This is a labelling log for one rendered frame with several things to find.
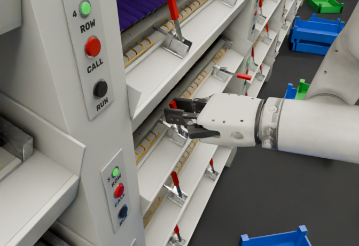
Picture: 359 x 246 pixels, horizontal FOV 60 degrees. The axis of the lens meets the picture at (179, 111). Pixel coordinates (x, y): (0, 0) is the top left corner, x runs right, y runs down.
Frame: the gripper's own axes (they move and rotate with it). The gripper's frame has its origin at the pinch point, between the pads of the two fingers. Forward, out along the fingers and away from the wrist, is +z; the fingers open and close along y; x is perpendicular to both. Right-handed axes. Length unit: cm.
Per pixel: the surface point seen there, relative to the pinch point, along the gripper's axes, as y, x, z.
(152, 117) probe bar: -1.0, -1.7, 5.7
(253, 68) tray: 69, -26, 4
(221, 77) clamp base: 25.6, -6.4, 1.0
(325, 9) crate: 242, -55, -12
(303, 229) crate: 21, -53, -22
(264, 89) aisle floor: 105, -56, 8
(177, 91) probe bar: 9.6, -1.9, 5.4
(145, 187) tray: -13.4, -7.0, 1.4
